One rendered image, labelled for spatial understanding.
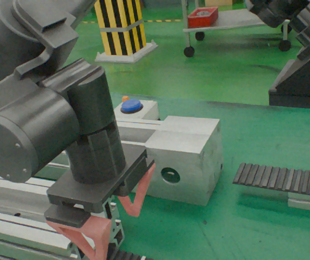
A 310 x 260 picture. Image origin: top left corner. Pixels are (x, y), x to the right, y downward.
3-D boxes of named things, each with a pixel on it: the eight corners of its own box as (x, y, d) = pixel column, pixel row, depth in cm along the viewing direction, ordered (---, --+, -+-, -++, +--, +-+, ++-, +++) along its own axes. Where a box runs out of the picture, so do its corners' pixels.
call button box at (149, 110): (162, 126, 80) (157, 99, 77) (142, 150, 73) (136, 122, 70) (129, 123, 84) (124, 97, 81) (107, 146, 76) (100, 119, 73)
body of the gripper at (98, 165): (48, 207, 38) (25, 144, 35) (103, 153, 46) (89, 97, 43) (101, 219, 35) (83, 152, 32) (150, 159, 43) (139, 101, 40)
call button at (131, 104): (145, 107, 77) (143, 98, 76) (136, 116, 74) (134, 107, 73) (128, 106, 79) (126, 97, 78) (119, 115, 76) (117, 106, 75)
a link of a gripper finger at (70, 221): (61, 272, 42) (36, 203, 37) (98, 225, 47) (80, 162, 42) (114, 288, 38) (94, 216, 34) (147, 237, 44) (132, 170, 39)
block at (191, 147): (228, 160, 66) (224, 111, 61) (205, 206, 56) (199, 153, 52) (180, 154, 70) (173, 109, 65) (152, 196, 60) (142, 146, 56)
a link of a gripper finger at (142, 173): (89, 237, 45) (69, 173, 41) (119, 199, 51) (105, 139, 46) (138, 250, 42) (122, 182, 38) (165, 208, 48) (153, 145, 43)
